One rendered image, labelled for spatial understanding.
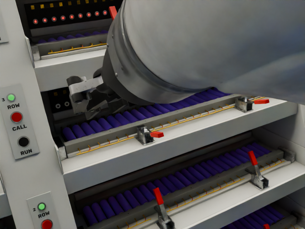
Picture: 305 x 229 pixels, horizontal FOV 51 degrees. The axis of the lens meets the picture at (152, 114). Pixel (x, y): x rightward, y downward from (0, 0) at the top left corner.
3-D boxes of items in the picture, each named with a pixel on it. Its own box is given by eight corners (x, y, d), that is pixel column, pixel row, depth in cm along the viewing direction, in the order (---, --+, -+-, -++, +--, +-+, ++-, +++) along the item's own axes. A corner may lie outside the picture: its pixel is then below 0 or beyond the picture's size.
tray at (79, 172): (297, 113, 83) (301, 78, 79) (66, 195, 58) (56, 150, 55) (243, 92, 99) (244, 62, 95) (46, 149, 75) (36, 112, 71)
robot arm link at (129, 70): (105, -31, 20) (88, 12, 26) (145, 104, 20) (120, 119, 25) (219, -38, 24) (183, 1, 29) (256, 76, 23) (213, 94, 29)
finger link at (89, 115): (101, 110, 42) (95, 112, 41) (91, 118, 48) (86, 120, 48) (95, 88, 42) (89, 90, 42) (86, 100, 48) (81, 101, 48)
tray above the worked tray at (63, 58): (282, 40, 81) (287, -19, 75) (39, 92, 57) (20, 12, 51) (229, 31, 98) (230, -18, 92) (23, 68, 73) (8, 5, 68)
